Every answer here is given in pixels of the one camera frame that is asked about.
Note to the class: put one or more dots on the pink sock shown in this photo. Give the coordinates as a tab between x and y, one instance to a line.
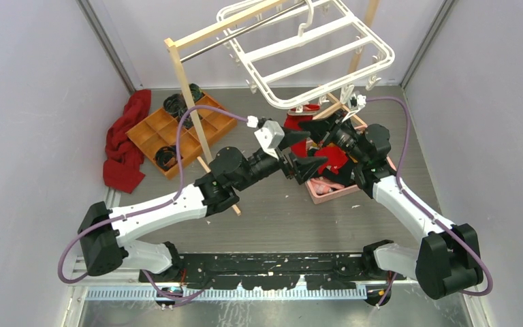
322	186

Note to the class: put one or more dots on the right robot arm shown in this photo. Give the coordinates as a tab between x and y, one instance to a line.
448	259

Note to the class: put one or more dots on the wooden compartment tray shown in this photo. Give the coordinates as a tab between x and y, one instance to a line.
159	129

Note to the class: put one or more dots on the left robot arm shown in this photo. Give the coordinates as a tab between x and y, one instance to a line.
110	237

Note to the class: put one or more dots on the rolled teal sock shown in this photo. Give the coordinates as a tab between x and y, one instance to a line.
196	92

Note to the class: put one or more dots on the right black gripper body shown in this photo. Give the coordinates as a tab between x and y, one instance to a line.
346	139

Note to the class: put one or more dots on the wooden drying rack frame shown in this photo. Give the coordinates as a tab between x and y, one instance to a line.
337	104

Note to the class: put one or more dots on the pink plastic basket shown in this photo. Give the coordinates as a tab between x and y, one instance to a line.
333	192

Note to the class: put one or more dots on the red cloth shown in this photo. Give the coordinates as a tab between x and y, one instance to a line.
121	169

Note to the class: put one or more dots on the rolled black orange sock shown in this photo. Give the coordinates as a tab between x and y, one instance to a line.
166	157

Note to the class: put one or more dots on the white plastic clip hanger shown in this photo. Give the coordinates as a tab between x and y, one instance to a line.
302	50

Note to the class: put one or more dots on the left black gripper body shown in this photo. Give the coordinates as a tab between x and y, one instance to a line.
288	168

